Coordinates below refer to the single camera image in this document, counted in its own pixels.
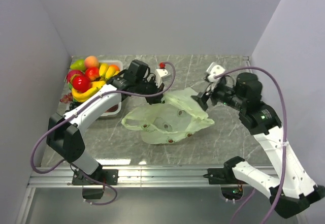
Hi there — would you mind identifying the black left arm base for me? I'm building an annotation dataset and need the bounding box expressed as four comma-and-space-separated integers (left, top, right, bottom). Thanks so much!
72, 169, 118, 205

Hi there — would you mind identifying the green yellow fake pear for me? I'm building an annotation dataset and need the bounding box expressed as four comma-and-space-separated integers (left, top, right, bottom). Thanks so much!
70, 59, 86, 72

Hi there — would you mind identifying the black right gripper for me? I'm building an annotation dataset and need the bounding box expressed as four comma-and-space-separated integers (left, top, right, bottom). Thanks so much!
190, 78, 245, 111

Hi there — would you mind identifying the dark purple grape bunch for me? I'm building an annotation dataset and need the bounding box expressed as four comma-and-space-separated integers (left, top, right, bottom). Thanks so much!
65, 102, 79, 112

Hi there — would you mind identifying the pale green avocado plastic bag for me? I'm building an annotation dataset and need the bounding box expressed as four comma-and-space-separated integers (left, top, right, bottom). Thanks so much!
121, 87, 215, 145

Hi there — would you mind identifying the red fake grape bunch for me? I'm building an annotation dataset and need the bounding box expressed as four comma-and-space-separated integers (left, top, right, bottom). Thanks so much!
60, 92, 73, 104

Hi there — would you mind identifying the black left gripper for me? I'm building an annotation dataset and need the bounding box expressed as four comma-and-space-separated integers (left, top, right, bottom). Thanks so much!
136, 76, 166, 105

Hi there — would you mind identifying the aluminium mounting rail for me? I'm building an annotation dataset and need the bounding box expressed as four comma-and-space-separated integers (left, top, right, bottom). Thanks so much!
27, 165, 213, 188

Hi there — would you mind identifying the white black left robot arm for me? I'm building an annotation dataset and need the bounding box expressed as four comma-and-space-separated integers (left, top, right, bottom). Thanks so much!
46, 60, 169, 184

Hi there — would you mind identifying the dark red fake plum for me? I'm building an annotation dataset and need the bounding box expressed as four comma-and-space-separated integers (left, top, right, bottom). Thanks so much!
106, 105, 119, 113

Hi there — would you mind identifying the orange fake peach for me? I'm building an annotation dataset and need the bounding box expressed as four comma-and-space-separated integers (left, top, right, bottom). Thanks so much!
84, 56, 100, 69

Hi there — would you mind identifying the orange fake tangerine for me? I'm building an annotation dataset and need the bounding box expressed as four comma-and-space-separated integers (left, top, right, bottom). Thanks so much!
110, 65, 120, 72

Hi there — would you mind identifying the small yellow banana bunch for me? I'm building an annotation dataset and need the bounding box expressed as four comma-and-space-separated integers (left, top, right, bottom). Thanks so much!
99, 63, 119, 81

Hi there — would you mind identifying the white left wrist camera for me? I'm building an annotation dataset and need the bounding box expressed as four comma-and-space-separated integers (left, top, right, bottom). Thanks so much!
154, 69, 171, 87

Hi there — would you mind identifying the white plastic fruit bin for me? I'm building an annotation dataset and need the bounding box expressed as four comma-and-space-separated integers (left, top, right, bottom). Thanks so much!
67, 59, 123, 105

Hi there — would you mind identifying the pink fake dragon fruit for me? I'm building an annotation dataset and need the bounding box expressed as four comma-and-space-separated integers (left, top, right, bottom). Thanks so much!
66, 70, 83, 83

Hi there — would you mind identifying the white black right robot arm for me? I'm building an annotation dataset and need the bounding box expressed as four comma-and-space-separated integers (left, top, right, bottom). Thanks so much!
192, 72, 324, 219

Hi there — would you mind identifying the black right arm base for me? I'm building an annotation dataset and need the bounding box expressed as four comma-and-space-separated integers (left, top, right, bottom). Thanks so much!
203, 167, 254, 201

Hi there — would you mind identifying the shiny red fake apple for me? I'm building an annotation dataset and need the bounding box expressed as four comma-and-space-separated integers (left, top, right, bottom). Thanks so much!
72, 75, 91, 93

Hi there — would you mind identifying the large yellow banana bunch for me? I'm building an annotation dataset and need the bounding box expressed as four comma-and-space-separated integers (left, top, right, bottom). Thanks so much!
71, 81, 106, 103

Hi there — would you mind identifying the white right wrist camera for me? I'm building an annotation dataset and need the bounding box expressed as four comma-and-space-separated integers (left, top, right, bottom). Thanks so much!
204, 62, 225, 94

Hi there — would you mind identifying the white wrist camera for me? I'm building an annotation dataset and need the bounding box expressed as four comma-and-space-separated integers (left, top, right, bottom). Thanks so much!
204, 62, 225, 94
154, 69, 171, 87

